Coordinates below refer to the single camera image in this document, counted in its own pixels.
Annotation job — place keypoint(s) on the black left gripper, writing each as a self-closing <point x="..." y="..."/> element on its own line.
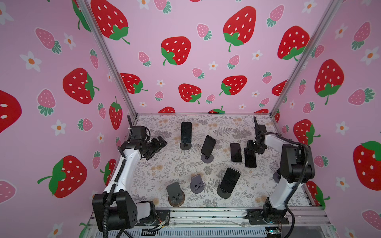
<point x="157" y="147"/>

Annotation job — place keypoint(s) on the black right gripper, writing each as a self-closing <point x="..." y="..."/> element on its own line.
<point x="252" y="147"/>

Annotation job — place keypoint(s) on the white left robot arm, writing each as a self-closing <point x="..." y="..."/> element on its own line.
<point x="114" y="209"/>

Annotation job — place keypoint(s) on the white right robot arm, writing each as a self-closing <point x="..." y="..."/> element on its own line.
<point x="296" y="168"/>

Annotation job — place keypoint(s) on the back black round stand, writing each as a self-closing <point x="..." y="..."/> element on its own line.
<point x="185" y="146"/>

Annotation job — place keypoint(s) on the far right grey stand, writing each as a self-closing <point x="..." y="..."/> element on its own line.
<point x="276" y="177"/>

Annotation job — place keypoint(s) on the middle grey round stand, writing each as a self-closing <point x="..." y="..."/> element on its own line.
<point x="206" y="159"/>

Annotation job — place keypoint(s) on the wooden base grey stand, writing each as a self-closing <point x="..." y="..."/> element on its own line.
<point x="176" y="196"/>

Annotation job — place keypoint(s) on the dark front right stand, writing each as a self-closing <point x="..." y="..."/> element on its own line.
<point x="222" y="193"/>

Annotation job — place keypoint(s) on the grey front middle stand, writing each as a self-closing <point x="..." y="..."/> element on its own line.
<point x="196" y="184"/>

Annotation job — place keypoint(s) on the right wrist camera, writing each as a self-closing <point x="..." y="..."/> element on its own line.
<point x="259" y="128"/>

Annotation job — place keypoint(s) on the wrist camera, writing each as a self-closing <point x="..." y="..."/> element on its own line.
<point x="138" y="133"/>
<point x="259" y="128"/>

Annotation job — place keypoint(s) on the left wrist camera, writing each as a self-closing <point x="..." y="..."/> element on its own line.
<point x="138" y="133"/>

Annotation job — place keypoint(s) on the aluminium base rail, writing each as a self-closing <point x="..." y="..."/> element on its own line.
<point x="229" y="222"/>

